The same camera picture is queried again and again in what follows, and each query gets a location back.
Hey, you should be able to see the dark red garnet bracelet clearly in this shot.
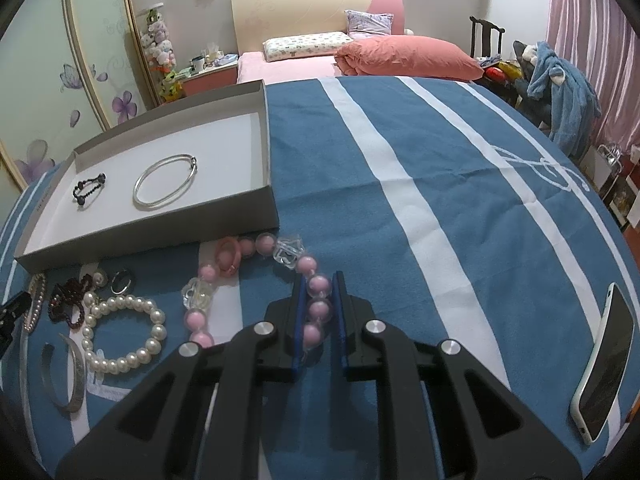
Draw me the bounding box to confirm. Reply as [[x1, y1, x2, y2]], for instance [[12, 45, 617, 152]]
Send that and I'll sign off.
[[48, 274, 94, 331]]

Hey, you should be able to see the white pearl bracelet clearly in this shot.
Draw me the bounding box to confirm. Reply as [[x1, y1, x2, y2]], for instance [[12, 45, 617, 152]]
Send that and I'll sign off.
[[80, 292, 168, 375]]

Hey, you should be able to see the pink bead crystal bracelet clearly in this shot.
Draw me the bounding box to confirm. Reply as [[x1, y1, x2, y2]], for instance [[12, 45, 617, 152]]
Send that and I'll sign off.
[[180, 232, 333, 350]]

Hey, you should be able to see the silver open cuff bangle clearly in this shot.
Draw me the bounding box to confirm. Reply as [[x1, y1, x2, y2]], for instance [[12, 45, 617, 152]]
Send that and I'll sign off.
[[40, 333, 86, 415]]

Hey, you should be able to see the white smartphone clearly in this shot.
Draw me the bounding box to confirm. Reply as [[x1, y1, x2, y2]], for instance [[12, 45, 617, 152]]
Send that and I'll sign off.
[[570, 283, 634, 446]]

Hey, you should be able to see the blue striped bedspread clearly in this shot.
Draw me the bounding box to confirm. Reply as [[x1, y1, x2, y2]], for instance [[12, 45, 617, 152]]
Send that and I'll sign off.
[[1, 76, 639, 474]]

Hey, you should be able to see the silver bangle in tray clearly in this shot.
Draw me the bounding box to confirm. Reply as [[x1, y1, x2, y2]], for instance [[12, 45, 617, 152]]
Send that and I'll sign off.
[[132, 154, 198, 210]]

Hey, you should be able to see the grey cardboard tray box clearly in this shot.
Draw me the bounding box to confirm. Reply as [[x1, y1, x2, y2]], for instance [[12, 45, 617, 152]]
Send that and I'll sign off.
[[6, 81, 280, 272]]

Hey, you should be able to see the floral sliding wardrobe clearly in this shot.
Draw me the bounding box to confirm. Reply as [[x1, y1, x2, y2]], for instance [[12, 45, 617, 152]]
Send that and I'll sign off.
[[1, 0, 152, 184]]

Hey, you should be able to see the stack of plush toys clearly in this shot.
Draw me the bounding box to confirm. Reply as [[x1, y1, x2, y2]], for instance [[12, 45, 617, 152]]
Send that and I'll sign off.
[[140, 6, 177, 103]]

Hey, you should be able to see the pink nightstand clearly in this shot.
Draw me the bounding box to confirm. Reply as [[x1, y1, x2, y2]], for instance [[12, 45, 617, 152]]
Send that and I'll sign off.
[[182, 62, 239, 96]]

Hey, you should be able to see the blue plush robe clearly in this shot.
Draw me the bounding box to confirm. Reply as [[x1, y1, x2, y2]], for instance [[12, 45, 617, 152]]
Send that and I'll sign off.
[[527, 41, 601, 159]]

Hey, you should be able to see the pink bed sheet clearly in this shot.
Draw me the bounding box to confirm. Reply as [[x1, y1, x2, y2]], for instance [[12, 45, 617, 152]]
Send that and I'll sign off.
[[236, 52, 343, 84]]

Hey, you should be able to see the salmon folded duvet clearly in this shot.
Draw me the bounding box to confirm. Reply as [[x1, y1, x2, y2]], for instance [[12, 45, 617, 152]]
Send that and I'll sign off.
[[334, 35, 484, 81]]

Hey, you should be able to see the cream pink headboard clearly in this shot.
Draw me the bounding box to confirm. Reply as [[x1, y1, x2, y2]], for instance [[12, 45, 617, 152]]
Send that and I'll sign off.
[[231, 0, 405, 54]]

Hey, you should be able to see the white patterned pillow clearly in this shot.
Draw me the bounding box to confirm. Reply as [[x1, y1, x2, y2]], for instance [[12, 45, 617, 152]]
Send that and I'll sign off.
[[262, 32, 352, 62]]

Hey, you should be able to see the dark wooden chair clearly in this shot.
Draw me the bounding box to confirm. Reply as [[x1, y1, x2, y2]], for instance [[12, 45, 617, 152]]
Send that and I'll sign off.
[[470, 15, 506, 58]]

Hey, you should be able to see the purple floral pillow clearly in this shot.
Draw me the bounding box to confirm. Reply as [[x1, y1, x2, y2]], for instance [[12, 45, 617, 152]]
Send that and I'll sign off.
[[345, 10, 395, 36]]

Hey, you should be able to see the pink curtain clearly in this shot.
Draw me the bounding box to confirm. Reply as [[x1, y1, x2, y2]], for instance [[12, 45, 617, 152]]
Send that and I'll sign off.
[[547, 0, 640, 154]]

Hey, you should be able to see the small pink pearl bracelet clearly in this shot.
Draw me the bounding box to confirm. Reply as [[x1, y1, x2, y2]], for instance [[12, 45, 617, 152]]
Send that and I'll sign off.
[[22, 273, 48, 333]]

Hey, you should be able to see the dark metal ring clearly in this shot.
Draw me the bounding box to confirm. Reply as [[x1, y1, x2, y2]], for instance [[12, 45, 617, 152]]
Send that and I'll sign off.
[[109, 268, 136, 295]]

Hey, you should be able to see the black bead bracelet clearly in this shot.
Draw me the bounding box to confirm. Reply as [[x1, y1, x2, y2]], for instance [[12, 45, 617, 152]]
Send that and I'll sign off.
[[71, 172, 108, 209]]

